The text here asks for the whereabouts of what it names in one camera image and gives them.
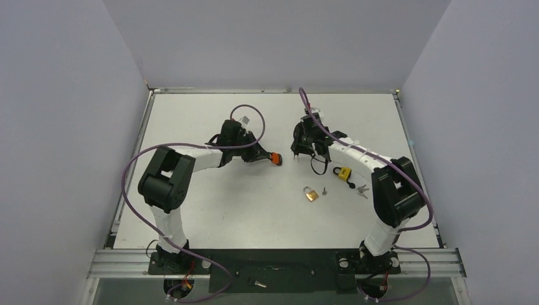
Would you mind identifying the aluminium frame rail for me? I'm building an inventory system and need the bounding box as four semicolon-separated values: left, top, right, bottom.
87;248;467;279

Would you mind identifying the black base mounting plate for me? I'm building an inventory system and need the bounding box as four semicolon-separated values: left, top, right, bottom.
147;248;401;296

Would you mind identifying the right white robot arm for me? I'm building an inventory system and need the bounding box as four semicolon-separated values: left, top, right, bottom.
290;116;425;272

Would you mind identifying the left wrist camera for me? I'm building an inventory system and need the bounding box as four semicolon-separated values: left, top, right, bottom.
238;116;250;126

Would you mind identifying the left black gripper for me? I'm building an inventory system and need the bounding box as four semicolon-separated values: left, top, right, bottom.
231;131;270;163

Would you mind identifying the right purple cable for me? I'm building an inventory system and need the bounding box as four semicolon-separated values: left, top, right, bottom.
299;87;435;302

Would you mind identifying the silver key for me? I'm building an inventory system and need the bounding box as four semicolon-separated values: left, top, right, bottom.
355;184;370;199

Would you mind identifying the brass padlock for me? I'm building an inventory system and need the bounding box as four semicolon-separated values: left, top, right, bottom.
303;186;319;202

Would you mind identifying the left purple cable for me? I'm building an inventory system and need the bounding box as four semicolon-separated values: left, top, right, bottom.
121;104;267;295

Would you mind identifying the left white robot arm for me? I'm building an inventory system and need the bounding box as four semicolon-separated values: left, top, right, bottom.
138;119;282;273

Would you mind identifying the purple cable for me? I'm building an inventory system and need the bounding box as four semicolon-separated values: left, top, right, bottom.
299;87;435;302
121;104;267;295

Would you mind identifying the orange padlock with key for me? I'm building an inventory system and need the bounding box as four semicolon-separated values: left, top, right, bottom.
269;152;283;166

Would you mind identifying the yellow padlock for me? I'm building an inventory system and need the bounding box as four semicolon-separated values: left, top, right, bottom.
332;166;355;189

